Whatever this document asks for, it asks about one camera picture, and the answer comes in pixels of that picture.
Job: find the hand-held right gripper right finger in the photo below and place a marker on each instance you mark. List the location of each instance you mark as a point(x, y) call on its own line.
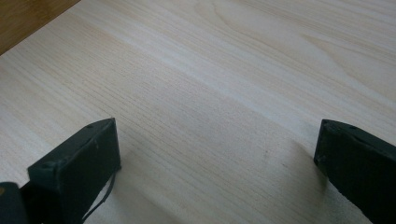
point(361, 168)

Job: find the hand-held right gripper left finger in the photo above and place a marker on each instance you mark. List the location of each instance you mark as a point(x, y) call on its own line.
point(76, 174)

